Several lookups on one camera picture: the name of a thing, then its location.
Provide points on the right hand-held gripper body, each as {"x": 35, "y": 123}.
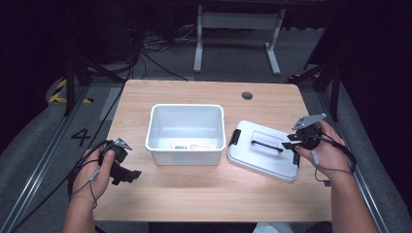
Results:
{"x": 309, "y": 136}

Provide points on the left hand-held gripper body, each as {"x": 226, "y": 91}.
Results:
{"x": 119, "y": 154}

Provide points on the white plastic storage box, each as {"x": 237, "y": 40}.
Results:
{"x": 186, "y": 121}

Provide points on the person's left hand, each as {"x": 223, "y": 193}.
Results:
{"x": 89, "y": 179}

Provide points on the person's right hand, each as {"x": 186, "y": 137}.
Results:
{"x": 333, "y": 158}

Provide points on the black tripod stand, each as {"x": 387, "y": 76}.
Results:
{"x": 69, "y": 84}
{"x": 335, "y": 93}

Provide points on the white barcode label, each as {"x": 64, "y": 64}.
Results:
{"x": 194, "y": 147}

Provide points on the person's clothing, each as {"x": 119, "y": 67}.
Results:
{"x": 272, "y": 227}

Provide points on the grey metal floor rail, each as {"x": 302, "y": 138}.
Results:
{"x": 39, "y": 161}
{"x": 359, "y": 181}

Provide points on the grey metal table frame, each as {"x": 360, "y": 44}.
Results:
{"x": 238, "y": 21}

